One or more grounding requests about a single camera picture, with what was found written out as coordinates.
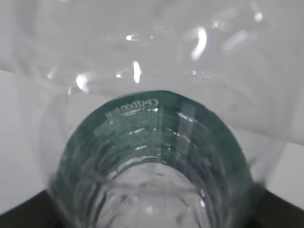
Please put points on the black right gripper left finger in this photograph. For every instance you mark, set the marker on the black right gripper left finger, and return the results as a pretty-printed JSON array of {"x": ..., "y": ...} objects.
[{"x": 36, "y": 212}]

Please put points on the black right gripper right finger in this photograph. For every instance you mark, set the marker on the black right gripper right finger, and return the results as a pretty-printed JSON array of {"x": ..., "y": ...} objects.
[{"x": 271, "y": 211}]

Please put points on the clear green-label water bottle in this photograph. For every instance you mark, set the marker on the clear green-label water bottle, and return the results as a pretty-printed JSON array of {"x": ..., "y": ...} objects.
[{"x": 157, "y": 113}]

